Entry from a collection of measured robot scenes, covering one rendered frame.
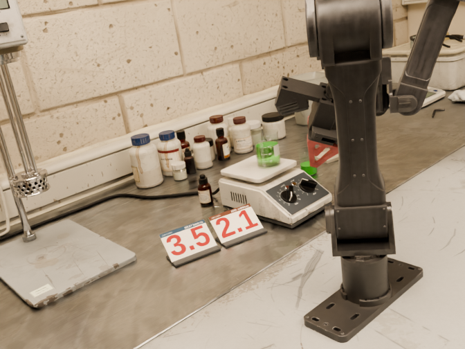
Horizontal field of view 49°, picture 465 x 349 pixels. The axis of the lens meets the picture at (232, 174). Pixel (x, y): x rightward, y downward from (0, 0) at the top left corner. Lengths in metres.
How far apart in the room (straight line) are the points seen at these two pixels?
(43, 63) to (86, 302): 0.66
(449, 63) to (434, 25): 0.83
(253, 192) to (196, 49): 0.67
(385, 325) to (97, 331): 0.40
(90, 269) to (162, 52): 0.74
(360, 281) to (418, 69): 0.56
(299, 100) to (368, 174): 0.27
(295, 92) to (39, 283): 0.55
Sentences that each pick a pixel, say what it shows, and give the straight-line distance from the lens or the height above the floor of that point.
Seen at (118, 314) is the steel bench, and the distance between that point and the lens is 0.82.
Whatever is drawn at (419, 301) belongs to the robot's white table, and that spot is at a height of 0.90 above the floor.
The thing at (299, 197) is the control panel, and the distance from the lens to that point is 1.00.
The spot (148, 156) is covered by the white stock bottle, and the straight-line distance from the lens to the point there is 1.29.
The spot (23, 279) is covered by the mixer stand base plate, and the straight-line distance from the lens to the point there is 1.00.
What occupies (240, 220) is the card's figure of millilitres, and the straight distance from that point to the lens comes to 0.98.
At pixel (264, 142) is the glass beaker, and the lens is 1.02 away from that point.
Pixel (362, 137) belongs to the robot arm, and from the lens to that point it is 0.63.
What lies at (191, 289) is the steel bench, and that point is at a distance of 0.84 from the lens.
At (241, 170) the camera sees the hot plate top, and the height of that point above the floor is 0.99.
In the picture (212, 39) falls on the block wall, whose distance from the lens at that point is 1.60.
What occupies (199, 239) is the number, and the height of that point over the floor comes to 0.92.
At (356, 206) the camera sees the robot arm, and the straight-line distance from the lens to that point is 0.68.
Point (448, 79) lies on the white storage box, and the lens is 1.97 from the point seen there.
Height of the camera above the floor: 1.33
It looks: 19 degrees down
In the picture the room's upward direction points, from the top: 9 degrees counter-clockwise
